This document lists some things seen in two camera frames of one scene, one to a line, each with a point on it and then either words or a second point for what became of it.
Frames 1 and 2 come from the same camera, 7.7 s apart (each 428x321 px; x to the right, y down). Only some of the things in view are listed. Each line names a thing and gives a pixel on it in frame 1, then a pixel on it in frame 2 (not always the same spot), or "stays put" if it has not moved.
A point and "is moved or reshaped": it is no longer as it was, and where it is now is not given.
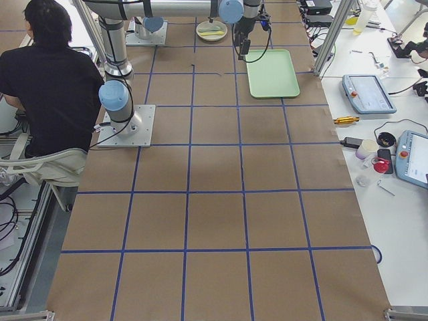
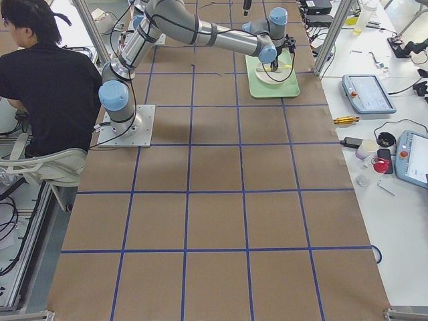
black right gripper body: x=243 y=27 -> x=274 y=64
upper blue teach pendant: x=367 y=95 stays put
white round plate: x=212 y=37 is moved or reshaped
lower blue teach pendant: x=411 y=157 stays put
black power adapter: x=352 y=142 stays put
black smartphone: x=385 y=153 stays put
